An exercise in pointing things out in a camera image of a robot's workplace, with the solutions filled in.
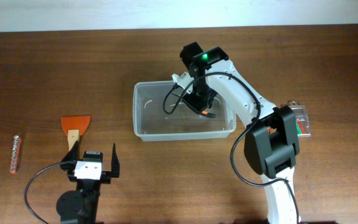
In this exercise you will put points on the white camera box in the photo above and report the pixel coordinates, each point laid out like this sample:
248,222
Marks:
183,81
88,170

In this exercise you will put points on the orange black long-nose pliers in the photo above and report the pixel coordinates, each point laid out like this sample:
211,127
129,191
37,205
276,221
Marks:
207,114

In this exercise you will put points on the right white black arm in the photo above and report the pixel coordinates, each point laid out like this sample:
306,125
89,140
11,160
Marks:
270,137

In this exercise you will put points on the left white camera box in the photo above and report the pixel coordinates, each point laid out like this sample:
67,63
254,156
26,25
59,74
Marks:
88,170

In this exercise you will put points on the right white camera box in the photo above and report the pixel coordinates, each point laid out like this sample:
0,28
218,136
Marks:
183,81

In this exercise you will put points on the orange socket bit rail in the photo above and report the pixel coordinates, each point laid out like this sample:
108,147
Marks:
15,154

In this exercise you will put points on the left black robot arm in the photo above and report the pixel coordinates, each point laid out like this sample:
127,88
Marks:
81,205

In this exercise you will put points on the orange scraper wooden handle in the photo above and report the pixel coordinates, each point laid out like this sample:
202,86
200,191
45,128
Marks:
74,128

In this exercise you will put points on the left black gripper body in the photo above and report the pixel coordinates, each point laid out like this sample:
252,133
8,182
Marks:
106,177

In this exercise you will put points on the clear plastic container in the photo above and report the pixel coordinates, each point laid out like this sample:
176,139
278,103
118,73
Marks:
151,123

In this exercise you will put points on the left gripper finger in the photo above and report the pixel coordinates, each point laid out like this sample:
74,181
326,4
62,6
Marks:
72,155
115,165

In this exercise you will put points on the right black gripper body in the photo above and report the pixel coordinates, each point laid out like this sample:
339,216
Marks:
197,99

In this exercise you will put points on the clear box coloured tubes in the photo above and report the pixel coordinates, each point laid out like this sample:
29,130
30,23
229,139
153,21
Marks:
303,127

